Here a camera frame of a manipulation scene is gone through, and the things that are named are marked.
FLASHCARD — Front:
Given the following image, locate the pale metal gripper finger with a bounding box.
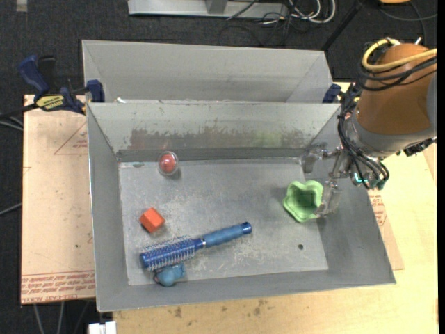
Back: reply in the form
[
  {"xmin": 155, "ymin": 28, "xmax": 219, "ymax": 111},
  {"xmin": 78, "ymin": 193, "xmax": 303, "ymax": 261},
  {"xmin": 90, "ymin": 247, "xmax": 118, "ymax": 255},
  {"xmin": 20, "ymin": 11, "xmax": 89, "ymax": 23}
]
[
  {"xmin": 328, "ymin": 182, "xmax": 341, "ymax": 216},
  {"xmin": 314, "ymin": 182, "xmax": 331, "ymax": 219}
]

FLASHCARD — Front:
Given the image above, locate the green flower-shaped cup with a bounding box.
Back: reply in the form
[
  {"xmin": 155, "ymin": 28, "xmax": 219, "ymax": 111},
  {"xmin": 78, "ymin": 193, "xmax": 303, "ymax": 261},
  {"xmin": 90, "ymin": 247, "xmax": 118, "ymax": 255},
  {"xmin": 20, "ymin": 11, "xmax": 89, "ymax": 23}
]
[{"xmin": 282, "ymin": 180, "xmax": 325, "ymax": 224}]

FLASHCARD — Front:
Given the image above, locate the grey metal bin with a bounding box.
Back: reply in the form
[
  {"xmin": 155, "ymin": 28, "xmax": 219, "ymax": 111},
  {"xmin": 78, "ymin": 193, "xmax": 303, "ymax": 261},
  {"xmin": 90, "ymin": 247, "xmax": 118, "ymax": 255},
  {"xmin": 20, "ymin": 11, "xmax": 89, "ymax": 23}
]
[{"xmin": 81, "ymin": 39, "xmax": 396, "ymax": 313}]

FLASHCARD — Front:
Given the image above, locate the blue hairbrush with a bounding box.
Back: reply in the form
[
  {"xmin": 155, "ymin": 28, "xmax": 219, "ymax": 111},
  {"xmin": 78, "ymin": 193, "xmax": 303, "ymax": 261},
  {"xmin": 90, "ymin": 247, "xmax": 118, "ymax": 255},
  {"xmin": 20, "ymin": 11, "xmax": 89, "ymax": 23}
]
[{"xmin": 139, "ymin": 221, "xmax": 252, "ymax": 270}]

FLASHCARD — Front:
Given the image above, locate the red ball in clear shell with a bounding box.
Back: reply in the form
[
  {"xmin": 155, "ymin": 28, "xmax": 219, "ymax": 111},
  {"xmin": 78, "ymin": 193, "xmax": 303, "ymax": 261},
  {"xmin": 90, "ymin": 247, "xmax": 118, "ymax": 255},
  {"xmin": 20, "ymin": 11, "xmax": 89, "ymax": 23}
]
[{"xmin": 156, "ymin": 150, "xmax": 180, "ymax": 178}]

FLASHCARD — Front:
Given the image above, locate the blue toy figure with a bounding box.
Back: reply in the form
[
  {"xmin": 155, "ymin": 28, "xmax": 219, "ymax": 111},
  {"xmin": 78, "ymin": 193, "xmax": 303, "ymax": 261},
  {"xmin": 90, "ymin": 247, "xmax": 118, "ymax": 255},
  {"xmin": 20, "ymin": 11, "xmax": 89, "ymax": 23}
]
[{"xmin": 154, "ymin": 263, "xmax": 186, "ymax": 287}]

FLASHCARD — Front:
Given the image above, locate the orange block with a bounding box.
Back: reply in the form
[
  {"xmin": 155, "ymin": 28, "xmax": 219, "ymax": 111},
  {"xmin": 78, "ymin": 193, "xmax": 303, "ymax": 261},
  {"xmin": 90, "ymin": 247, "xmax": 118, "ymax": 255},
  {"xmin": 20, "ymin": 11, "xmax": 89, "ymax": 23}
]
[{"xmin": 138, "ymin": 207, "xmax": 166, "ymax": 234}]

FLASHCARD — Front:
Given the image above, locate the brown cardboard board, red print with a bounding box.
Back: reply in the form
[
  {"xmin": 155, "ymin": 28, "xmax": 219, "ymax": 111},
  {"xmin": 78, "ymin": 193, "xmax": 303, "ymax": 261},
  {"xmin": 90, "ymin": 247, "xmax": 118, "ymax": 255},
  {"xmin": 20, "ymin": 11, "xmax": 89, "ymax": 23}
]
[{"xmin": 20, "ymin": 94, "xmax": 405, "ymax": 306}]

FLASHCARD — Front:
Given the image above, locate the black cylinder on white bracket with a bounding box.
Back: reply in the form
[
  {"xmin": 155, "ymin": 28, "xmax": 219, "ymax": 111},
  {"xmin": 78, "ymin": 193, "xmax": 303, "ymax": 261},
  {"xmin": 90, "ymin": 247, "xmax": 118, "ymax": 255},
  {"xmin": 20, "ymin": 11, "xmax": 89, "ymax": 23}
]
[{"xmin": 403, "ymin": 138, "xmax": 437, "ymax": 158}]

